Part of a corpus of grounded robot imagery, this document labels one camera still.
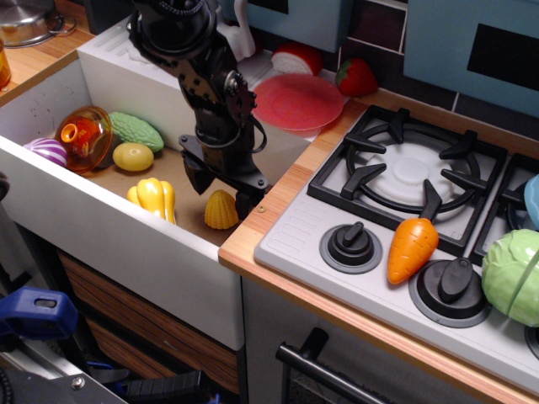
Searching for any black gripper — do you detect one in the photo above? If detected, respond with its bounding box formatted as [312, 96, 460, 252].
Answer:
[179, 128, 269, 221]

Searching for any yellow toy corn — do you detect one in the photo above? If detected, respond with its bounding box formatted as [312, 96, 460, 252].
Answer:
[205, 190, 239, 230]

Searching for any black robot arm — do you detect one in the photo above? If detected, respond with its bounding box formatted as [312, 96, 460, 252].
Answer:
[128, 1, 269, 219]

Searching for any pink round plate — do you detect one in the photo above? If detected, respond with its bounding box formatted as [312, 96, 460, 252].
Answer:
[253, 73, 344, 137]

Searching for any yellow toy bell pepper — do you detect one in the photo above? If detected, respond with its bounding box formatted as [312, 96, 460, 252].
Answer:
[126, 178, 176, 224]

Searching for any yellow toy potato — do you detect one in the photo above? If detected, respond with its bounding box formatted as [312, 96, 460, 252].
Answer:
[113, 142, 154, 172]

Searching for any green toy bitter gourd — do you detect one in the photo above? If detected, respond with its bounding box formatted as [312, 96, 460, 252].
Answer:
[109, 112, 164, 153]

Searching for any black burner grate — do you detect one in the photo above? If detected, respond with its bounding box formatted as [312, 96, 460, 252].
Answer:
[470, 154, 538, 267]
[307, 105, 508, 256]

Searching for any white toy sink basin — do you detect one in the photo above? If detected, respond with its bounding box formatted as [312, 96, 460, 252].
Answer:
[0, 8, 350, 352]

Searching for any black left stove knob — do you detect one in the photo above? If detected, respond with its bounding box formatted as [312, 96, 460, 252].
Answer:
[319, 221, 383, 275]

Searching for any black stove knob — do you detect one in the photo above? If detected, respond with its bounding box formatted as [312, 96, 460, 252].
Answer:
[319, 221, 383, 275]
[408, 258, 491, 328]

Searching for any red white toy bread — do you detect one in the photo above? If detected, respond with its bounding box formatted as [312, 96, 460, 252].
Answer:
[270, 41, 323, 76]

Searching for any grey toy faucet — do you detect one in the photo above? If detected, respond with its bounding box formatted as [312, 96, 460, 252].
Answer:
[216, 0, 256, 61]

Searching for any red toy strawberry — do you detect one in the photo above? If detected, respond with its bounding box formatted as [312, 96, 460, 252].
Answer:
[335, 57, 378, 97]

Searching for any grey toy stove top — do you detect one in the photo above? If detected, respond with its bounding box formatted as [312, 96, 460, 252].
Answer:
[253, 104, 539, 396]

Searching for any purple striped toy onion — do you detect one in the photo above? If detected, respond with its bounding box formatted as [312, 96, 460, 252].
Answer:
[24, 138, 67, 167]

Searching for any orange toy carrot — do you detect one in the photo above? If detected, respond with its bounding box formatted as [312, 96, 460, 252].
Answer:
[387, 218, 440, 284]

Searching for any blue clamp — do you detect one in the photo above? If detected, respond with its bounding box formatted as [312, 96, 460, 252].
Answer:
[1, 286, 78, 342]

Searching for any orange transparent cup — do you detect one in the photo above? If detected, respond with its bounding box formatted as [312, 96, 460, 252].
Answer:
[0, 40, 11, 88]

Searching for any black right stove knob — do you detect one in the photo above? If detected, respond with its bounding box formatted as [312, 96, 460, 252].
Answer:
[408, 258, 491, 328]

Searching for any steel pot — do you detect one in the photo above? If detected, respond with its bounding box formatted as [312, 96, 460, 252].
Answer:
[1, 0, 77, 48]

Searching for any green toy cabbage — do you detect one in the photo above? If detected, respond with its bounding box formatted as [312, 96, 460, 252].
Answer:
[482, 229, 538, 327]

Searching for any light blue bowl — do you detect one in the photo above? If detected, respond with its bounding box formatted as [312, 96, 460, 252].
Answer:
[524, 175, 539, 230]

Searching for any black oven door handle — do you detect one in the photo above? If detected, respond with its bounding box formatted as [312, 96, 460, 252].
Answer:
[275, 327, 392, 403]

